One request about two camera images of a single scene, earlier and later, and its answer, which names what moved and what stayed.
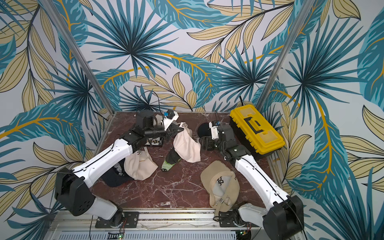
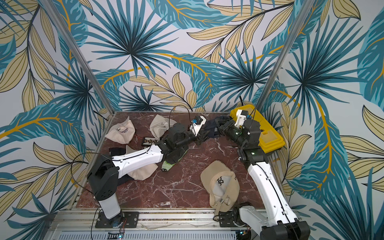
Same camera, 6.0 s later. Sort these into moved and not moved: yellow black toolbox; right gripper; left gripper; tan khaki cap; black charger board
Moved: right gripper; left gripper
Not moved: tan khaki cap; yellow black toolbox; black charger board
